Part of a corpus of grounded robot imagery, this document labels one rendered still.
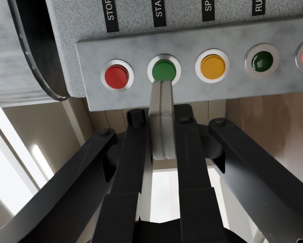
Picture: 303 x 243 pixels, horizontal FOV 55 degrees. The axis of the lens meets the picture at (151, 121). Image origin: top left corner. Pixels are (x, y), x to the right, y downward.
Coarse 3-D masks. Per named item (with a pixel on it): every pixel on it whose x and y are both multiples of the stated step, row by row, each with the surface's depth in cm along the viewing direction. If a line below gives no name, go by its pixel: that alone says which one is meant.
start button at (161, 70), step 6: (162, 60) 30; (168, 60) 30; (156, 66) 30; (162, 66) 30; (168, 66) 30; (174, 66) 30; (156, 72) 31; (162, 72) 31; (168, 72) 31; (174, 72) 31; (156, 78) 31; (162, 78) 31; (168, 78) 31; (174, 78) 31
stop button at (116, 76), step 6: (114, 66) 31; (120, 66) 31; (108, 72) 31; (114, 72) 31; (120, 72) 31; (126, 72) 31; (108, 78) 31; (114, 78) 31; (120, 78) 31; (126, 78) 31; (108, 84) 32; (114, 84) 31; (120, 84) 31; (126, 84) 32
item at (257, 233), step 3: (258, 231) 86; (255, 234) 87; (258, 234) 86; (261, 234) 85; (255, 237) 86; (258, 237) 86; (261, 237) 85; (252, 240) 87; (255, 240) 86; (258, 240) 86; (261, 240) 86
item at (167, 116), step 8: (168, 80) 22; (168, 88) 21; (168, 96) 19; (168, 104) 18; (168, 112) 17; (168, 120) 16; (168, 128) 17; (168, 136) 17; (168, 144) 17; (168, 152) 17
